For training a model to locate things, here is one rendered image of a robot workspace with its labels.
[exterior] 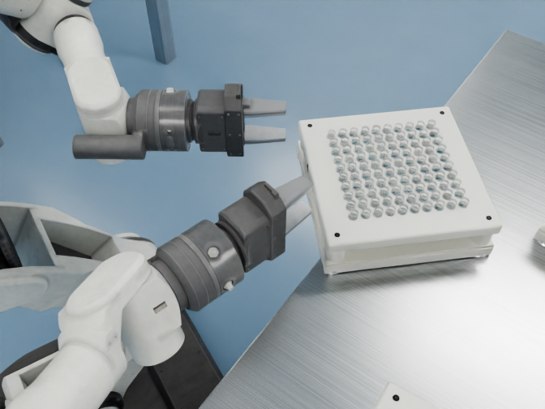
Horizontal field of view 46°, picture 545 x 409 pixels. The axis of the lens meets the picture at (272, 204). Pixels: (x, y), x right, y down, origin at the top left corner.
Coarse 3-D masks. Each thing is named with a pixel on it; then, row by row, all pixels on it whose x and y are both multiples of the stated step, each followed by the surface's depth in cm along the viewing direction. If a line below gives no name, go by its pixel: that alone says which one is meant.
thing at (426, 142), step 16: (368, 144) 96; (384, 144) 96; (400, 144) 96; (416, 144) 96; (352, 160) 94; (384, 160) 94; (400, 160) 95; (432, 160) 94; (352, 176) 92; (368, 176) 92; (416, 176) 93; (432, 176) 92; (368, 192) 90; (384, 192) 90; (400, 192) 91; (432, 192) 90; (448, 192) 91
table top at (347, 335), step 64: (512, 64) 120; (512, 128) 109; (512, 192) 100; (512, 256) 93; (320, 320) 86; (384, 320) 86; (448, 320) 86; (512, 320) 86; (256, 384) 81; (320, 384) 81; (384, 384) 81; (448, 384) 81; (512, 384) 81
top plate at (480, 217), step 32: (320, 128) 99; (448, 128) 99; (320, 160) 95; (416, 160) 95; (448, 160) 95; (320, 192) 91; (416, 192) 91; (480, 192) 91; (320, 224) 89; (352, 224) 87; (384, 224) 87; (416, 224) 87; (448, 224) 87; (480, 224) 87
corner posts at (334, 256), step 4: (300, 140) 102; (300, 144) 103; (476, 236) 90; (480, 236) 90; (484, 236) 89; (488, 236) 89; (476, 240) 91; (480, 240) 90; (484, 240) 90; (488, 240) 90; (480, 244) 91; (484, 244) 91; (332, 252) 87; (336, 252) 87; (340, 252) 87; (344, 252) 89; (328, 256) 89; (332, 256) 88; (336, 256) 88; (340, 256) 88; (332, 260) 89; (336, 260) 89; (340, 260) 89
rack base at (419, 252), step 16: (304, 160) 101; (320, 240) 91; (448, 240) 91; (464, 240) 91; (320, 256) 92; (352, 256) 90; (368, 256) 90; (384, 256) 90; (400, 256) 90; (416, 256) 90; (432, 256) 91; (448, 256) 92; (464, 256) 92
